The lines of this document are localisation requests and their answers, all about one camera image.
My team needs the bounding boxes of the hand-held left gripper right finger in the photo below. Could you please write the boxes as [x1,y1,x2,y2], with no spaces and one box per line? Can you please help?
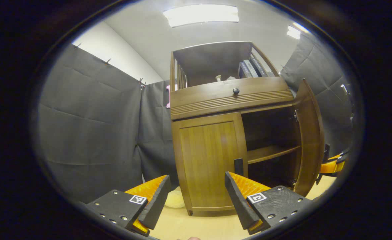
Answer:
[224,171,313,235]

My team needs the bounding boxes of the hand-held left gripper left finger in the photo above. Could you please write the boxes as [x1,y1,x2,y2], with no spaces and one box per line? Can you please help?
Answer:
[84,174,171,237]

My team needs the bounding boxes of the wooden shoe cabinet door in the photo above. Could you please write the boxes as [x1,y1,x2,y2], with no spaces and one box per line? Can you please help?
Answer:
[172,112,249,212]
[293,79,330,197]

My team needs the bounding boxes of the wooden double-door shoe cabinet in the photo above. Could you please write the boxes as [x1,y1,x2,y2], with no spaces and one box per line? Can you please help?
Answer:
[169,41,325,216]

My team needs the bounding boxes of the wooden cabinet drawer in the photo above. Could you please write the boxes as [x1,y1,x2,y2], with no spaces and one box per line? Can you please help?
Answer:
[170,77,295,120]

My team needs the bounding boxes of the yellow fluffy sponge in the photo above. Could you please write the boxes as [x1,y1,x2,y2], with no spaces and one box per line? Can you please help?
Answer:
[164,187,185,209]

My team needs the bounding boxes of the small ceiling light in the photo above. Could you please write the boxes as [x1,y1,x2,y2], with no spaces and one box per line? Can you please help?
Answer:
[287,23,311,40]

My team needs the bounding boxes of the dark blue book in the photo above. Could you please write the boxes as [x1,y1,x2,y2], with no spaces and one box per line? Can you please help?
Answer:
[249,57,269,77]
[238,62,251,79]

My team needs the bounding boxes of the grey spine book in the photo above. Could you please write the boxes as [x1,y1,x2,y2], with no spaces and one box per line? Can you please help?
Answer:
[243,59,260,78]

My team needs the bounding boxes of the black backdrop cloth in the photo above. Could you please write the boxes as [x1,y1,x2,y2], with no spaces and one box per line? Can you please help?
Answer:
[33,33,358,204]

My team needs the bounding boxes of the large ceiling light panel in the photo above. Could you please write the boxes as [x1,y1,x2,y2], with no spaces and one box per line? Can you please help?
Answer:
[163,4,239,28]

